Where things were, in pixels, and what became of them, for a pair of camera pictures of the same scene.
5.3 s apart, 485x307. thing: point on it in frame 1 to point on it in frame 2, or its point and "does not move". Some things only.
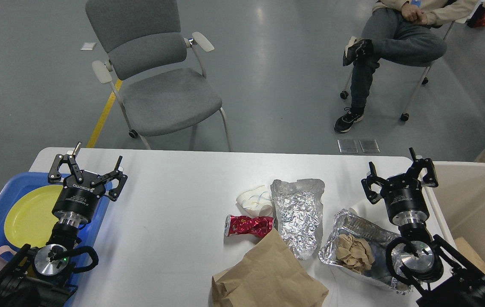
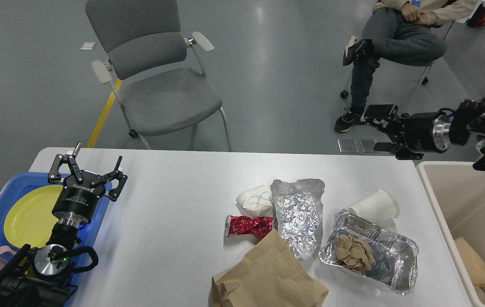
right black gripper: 404,200 to 412,136
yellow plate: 30,220 does not move
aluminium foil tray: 377,238 does not move
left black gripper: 75,204 does not move
